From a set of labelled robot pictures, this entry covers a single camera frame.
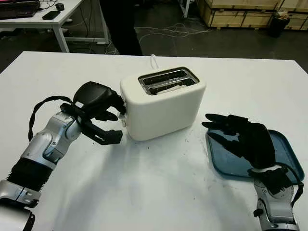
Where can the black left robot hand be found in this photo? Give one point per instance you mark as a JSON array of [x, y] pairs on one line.
[[92, 96]]

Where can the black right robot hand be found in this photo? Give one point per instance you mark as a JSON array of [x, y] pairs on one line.
[[257, 144]]

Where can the white toaster lever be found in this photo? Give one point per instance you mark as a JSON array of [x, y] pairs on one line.
[[122, 116]]

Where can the blue plastic tray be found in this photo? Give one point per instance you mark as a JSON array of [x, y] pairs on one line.
[[223, 158]]

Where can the white toaster knob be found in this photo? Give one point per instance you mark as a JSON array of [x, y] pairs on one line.
[[124, 123]]

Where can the white two-slot toaster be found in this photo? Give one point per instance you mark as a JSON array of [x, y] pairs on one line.
[[163, 113]]

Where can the standing person in dark trousers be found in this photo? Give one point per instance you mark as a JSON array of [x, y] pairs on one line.
[[125, 26]]

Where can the white office desk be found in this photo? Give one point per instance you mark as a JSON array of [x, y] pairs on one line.
[[62, 14]]

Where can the black smartphone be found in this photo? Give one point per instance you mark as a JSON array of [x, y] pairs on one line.
[[51, 15]]

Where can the black computer mouse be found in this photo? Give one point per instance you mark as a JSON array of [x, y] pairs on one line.
[[60, 6]]

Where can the black laptop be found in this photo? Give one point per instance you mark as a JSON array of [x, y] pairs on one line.
[[16, 9]]

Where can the black waste bin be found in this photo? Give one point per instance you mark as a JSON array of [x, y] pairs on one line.
[[279, 25]]

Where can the wooden shipping crate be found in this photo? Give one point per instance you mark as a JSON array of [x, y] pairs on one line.
[[240, 14]]

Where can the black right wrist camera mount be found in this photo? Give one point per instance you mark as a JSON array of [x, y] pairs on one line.
[[276, 180]]

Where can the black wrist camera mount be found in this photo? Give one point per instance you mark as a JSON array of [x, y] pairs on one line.
[[110, 137], [276, 180]]

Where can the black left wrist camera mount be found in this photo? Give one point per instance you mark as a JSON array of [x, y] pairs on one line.
[[110, 137]]

